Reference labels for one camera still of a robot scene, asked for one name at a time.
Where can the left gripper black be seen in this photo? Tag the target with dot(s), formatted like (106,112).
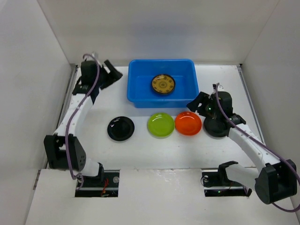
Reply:
(113,76)

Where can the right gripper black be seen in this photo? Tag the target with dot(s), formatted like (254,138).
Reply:
(200,104)

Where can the yellow patterned plate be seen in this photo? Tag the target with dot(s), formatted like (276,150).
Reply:
(163,84)

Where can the black plate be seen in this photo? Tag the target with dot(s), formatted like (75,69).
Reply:
(120,128)
(216,128)

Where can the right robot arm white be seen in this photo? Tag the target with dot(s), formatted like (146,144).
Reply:
(275,178)

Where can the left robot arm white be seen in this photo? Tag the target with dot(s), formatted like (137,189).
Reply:
(63,148)

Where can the orange plate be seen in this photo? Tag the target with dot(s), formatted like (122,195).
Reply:
(188,123)

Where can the green plate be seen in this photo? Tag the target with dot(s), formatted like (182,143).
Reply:
(161,125)

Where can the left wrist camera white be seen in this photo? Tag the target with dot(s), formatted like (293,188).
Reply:
(94,55)

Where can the metal side rail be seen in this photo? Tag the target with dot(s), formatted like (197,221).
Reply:
(61,105)

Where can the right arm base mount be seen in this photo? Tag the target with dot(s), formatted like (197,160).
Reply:
(215,187)

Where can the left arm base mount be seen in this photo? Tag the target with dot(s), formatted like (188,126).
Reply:
(107,188)

